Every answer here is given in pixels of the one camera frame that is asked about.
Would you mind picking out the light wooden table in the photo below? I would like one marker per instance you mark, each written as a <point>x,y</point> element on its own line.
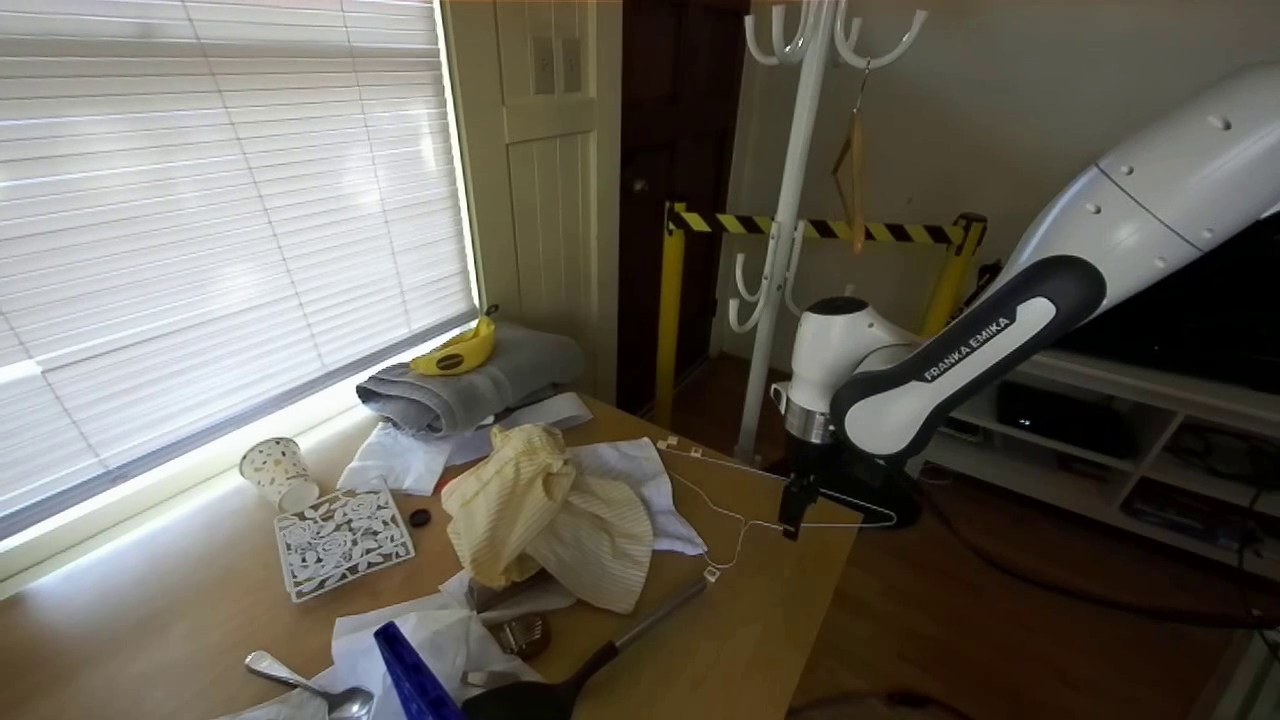
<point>746,625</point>

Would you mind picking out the dark wooden door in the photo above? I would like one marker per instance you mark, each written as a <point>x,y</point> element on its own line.
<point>666,107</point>

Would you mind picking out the white television stand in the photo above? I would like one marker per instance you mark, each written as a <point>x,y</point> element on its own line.
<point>1173,386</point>

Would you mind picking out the wooden clothes hanger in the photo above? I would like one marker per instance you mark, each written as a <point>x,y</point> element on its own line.
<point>850,173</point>

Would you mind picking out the yellow banana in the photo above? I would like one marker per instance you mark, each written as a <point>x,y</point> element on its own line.
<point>461,355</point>

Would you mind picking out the yellow black striped barrier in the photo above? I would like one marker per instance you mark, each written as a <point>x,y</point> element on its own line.
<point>666,307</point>

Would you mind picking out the brown round disc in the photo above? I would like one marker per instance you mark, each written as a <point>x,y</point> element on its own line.
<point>520,636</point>

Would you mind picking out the pale yellow cloth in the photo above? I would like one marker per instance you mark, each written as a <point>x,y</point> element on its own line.
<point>535,513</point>

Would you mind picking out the white flat cloth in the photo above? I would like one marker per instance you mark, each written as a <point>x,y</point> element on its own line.
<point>392,462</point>

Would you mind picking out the small brown round object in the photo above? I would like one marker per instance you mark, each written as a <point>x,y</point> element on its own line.
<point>416,516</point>

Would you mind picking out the white crumpled cloth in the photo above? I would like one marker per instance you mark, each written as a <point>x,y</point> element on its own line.
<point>643,464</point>

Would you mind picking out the cream panelled door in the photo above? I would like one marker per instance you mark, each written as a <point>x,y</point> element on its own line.
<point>545,202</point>

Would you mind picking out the white wrinkled cloth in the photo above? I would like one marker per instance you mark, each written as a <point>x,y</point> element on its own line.
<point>441,634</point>

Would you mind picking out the white coat rack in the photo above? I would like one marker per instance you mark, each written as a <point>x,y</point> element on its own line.
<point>784,202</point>

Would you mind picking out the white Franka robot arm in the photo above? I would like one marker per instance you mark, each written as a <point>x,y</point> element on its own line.
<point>1173,185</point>

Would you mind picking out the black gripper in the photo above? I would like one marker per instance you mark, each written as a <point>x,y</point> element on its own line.
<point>827,478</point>

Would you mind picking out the metal spoon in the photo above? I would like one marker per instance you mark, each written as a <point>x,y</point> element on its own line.
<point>272,670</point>

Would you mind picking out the white window blinds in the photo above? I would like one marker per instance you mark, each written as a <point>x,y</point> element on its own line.
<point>201,202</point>

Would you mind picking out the square patterned plate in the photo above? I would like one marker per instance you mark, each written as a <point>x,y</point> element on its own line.
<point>340,540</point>

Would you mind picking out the grey folded towel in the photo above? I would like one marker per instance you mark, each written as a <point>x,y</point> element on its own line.
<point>520,364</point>

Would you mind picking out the black media box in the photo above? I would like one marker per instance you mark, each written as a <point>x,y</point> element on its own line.
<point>1066,422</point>

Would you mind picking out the blue grid game board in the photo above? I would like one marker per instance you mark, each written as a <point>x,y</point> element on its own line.
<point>406,683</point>

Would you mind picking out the patterned white cup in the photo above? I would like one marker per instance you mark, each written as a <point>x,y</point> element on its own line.
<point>272,464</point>

